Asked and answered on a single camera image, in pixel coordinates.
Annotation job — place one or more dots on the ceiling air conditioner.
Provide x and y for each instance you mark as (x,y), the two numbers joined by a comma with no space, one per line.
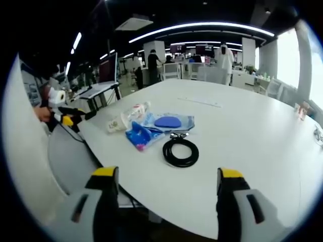
(133,24)

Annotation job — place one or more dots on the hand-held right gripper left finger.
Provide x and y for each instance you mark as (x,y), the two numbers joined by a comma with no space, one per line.
(83,214)

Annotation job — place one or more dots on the white table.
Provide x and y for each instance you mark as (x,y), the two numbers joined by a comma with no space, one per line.
(239,156)

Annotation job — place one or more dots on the blue tissue packet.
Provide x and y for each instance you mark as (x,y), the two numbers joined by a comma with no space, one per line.
(141,137)

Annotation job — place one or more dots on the blue pad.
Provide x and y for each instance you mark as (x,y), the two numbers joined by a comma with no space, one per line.
(167,122)

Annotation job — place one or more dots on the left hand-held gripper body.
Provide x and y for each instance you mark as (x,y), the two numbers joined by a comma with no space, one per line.
(58,97)

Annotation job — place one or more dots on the green potted plant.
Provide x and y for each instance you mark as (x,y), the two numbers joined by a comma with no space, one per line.
(250,69)

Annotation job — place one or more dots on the curved ceiling light strip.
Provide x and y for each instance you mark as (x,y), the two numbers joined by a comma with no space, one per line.
(202,27)

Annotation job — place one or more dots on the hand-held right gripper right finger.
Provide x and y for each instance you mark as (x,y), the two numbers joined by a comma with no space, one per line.
(242,216)

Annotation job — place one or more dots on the clear plastic bottle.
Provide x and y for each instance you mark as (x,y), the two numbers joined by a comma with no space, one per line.
(137,109)

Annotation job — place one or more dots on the white paper cup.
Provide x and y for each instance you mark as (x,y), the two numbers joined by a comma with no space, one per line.
(117,124)

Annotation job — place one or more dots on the person's left hand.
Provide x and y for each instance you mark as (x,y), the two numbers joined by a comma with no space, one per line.
(44,114)

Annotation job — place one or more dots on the small cardboard box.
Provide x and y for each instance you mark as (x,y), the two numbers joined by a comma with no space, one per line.
(302,111)

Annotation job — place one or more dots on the white mesh chair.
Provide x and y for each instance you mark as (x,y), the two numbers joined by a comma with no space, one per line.
(171,71)
(276,88)

